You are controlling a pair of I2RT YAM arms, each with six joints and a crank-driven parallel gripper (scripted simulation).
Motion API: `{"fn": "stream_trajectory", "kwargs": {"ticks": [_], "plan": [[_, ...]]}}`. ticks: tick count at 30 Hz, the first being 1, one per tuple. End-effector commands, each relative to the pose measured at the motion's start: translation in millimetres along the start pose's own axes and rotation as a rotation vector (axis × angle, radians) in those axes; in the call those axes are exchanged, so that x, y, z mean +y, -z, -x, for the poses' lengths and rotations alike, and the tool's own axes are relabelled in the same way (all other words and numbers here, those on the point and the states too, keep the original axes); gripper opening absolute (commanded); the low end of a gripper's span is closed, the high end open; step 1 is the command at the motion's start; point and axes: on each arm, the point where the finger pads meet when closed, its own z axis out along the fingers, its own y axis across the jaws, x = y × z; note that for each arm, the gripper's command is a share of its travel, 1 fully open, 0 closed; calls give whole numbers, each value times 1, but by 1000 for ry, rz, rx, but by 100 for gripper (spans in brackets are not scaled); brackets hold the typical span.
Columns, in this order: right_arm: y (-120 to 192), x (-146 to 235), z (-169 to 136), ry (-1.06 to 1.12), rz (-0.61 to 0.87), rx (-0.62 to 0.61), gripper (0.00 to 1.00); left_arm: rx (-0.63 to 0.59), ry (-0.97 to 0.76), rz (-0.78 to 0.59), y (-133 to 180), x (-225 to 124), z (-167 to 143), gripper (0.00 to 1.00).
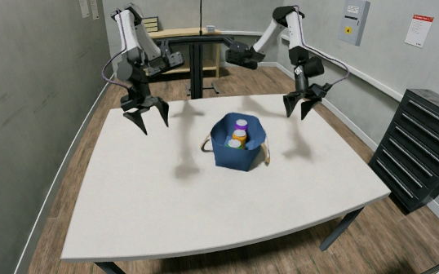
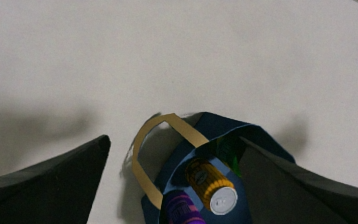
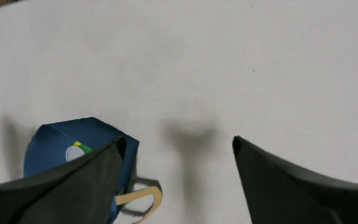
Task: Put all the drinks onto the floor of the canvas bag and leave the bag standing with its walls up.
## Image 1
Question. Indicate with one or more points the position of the purple drink can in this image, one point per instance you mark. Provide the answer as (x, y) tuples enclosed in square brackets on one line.
[(241, 125)]

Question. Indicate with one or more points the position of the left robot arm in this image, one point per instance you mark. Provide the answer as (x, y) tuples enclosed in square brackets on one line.
[(285, 17)]

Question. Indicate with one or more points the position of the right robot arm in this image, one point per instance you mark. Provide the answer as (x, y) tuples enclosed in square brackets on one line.
[(131, 26)]

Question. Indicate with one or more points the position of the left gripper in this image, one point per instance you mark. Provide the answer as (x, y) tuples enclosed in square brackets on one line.
[(291, 100)]

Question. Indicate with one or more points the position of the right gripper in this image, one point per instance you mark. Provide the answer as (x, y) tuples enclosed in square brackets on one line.
[(147, 103)]

